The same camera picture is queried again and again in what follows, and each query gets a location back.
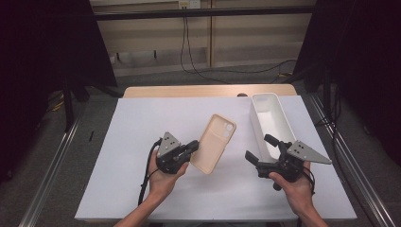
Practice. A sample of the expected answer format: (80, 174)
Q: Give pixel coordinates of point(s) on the dark table grommet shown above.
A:
(242, 95)

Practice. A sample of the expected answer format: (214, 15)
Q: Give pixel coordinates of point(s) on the black stand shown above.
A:
(327, 94)
(67, 107)

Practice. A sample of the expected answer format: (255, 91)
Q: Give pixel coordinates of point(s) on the person's left hand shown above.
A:
(164, 186)

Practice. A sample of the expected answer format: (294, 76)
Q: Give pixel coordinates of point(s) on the white plastic bin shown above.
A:
(271, 119)

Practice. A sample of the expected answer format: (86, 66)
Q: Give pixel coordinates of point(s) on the person's right hand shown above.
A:
(299, 195)

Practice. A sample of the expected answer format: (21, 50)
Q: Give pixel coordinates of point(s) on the beige phone case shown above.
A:
(214, 145)

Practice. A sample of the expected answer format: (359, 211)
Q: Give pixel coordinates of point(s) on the white table cover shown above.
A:
(220, 198)

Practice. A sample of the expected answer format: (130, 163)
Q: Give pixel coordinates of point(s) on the black curtain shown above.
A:
(38, 63)
(369, 63)

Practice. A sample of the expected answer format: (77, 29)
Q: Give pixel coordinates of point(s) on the light wooden table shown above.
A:
(189, 91)

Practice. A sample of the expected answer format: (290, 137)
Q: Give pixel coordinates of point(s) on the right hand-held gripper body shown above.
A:
(293, 164)

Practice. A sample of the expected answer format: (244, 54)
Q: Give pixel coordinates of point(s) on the black horizontal bar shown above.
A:
(201, 13)

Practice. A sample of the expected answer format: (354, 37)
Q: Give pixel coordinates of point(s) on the white wall socket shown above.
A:
(189, 3)

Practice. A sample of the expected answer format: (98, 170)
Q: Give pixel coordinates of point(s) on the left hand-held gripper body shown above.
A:
(168, 154)

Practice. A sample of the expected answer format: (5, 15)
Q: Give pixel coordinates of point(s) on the metal floor rail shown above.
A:
(50, 173)
(346, 157)

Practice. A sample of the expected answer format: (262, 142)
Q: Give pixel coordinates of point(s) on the beige wooden cabinet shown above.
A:
(252, 41)

